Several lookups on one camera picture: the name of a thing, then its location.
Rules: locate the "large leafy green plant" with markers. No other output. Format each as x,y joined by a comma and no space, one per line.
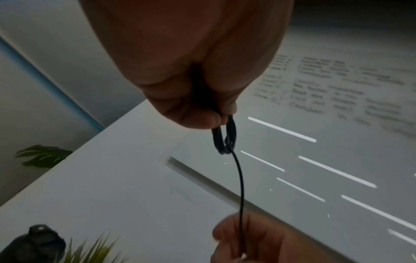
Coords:
45,156

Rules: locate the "person's right hand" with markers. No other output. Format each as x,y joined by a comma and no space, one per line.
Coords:
269,244

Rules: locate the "white wall whiteboard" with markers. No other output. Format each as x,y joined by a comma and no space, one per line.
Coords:
325,154

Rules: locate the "person's left hand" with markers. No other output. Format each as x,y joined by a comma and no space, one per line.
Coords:
195,51

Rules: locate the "small potted grass plant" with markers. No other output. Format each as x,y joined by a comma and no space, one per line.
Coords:
94,253

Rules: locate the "grey roller blind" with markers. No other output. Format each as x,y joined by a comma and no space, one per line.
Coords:
65,38

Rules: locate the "black tumbler with lid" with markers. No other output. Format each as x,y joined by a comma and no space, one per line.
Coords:
32,246

